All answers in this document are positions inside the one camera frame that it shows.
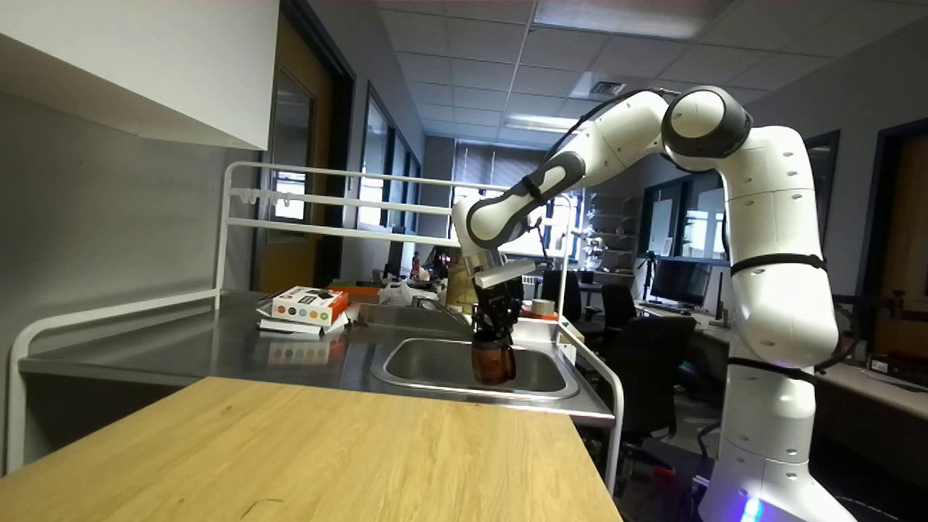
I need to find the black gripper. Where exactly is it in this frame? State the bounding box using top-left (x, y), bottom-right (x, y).
top-left (470, 276), bottom-right (526, 352)

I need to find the dark brown jar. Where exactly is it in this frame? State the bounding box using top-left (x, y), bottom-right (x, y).
top-left (467, 336), bottom-right (518, 388)

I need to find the stainless steel sink basin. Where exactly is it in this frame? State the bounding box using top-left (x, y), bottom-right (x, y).
top-left (367, 330), bottom-right (586, 407)

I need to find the tan paper bag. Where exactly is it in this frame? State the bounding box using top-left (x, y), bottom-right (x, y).
top-left (442, 253), bottom-right (482, 314)

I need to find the small white crumpled object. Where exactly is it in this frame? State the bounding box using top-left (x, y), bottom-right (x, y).
top-left (373, 272), bottom-right (415, 310)

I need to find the orange flat object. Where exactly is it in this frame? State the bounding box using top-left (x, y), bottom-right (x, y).
top-left (329, 278), bottom-right (386, 305)

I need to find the black office chair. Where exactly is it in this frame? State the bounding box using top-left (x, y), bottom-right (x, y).
top-left (599, 310), bottom-right (700, 449)

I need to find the window with blinds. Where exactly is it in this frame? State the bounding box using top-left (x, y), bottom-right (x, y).
top-left (448, 141), bottom-right (595, 262)

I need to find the colourful white orange box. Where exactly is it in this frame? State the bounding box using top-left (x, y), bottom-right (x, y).
top-left (267, 285), bottom-right (354, 330)

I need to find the computer monitor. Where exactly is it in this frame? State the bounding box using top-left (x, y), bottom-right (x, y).
top-left (642, 253), bottom-right (722, 314)

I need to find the white paper stack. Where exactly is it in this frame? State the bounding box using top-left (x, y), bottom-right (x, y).
top-left (252, 302), bottom-right (363, 343)

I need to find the small ceiling light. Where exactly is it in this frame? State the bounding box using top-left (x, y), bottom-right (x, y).
top-left (502, 111), bottom-right (579, 136)

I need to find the ceiling air vent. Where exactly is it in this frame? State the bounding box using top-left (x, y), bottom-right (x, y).
top-left (567, 70), bottom-right (632, 104)

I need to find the dark wooden door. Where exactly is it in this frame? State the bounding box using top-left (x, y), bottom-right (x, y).
top-left (252, 0), bottom-right (357, 295)

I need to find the large rectangular ceiling light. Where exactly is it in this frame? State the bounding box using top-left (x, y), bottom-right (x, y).
top-left (531, 0), bottom-right (734, 43)

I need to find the white office desk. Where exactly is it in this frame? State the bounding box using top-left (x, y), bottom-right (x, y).
top-left (635, 299), bottom-right (928, 423)

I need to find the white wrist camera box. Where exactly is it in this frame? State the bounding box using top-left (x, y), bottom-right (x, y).
top-left (470, 259), bottom-right (535, 294)

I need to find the white metal rack frame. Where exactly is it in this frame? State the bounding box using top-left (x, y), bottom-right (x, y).
top-left (3, 156), bottom-right (629, 497)

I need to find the white wall cabinet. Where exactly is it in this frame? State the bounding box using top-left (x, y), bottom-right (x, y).
top-left (0, 0), bottom-right (284, 153)

